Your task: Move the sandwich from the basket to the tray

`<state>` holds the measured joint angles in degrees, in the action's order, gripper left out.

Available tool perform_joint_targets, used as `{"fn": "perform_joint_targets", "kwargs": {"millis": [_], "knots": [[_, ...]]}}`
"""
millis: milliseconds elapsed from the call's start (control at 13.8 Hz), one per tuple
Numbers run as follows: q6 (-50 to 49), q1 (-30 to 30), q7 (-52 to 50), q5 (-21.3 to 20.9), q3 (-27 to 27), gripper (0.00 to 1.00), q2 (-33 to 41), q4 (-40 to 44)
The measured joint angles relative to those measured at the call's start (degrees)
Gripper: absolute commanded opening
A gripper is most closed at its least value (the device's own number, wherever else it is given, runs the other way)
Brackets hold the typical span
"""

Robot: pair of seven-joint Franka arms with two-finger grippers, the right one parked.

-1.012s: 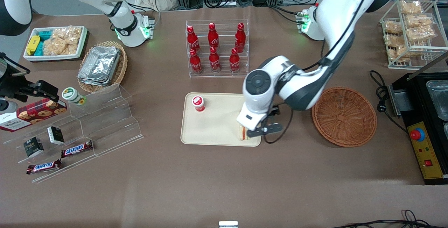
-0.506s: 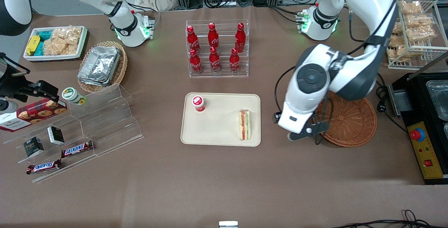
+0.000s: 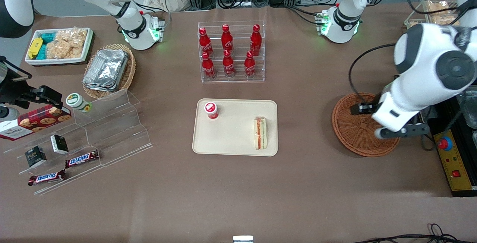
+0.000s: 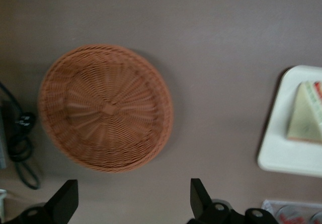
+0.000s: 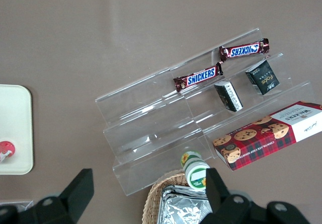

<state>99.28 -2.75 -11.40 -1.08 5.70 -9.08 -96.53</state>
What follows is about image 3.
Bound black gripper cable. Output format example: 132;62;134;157
348;43;396;104

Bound white rectangular plastic bin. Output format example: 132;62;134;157
25;28;94;66

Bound clear bag of crackers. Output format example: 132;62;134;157
45;28;88;60

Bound white wire basket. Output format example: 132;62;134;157
404;0;462;30

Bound clear acrylic stepped shelf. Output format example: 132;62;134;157
2;89;154;196

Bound small black carton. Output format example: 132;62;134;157
24;145;48;168
50;134;70;155

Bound clear bag of pastries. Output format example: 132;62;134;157
426;0;457;13
430;14;459;26

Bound beige plastic tray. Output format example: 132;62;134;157
192;99;278;157

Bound green-lidded white jar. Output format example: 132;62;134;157
66;93;92;113

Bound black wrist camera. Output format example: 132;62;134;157
350;102;379;116
22;85;63;108

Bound clear acrylic bottle rack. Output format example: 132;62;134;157
198;21;265;83

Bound oval light wicker basket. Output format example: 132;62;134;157
82;44;136;100

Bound black cable on floor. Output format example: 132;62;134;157
352;223;477;243

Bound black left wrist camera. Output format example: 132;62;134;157
350;102;379;116

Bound red tartan cookie box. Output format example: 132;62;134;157
0;104;72;142

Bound black and yellow control box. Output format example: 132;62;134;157
425;96;477;198

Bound triangular sandwich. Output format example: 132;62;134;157
253;116;268;151

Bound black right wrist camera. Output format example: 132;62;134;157
22;85;63;108

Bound yellow snack packet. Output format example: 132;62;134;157
28;38;44;60

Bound brown Snickers bar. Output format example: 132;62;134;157
28;169;67;187
64;149;100;169

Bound clear plastic container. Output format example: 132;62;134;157
458;89;477;130

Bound round brown wicker basket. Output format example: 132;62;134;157
332;92;401;157

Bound red cola bottle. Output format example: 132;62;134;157
244;51;256;78
221;24;234;54
202;52;216;79
199;27;214;57
222;50;236;78
250;24;262;57

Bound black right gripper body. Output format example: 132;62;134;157
0;57;33;109

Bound stacked aluminium foil containers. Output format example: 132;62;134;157
82;48;129;93

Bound red emergency stop button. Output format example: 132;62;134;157
437;136;454;151

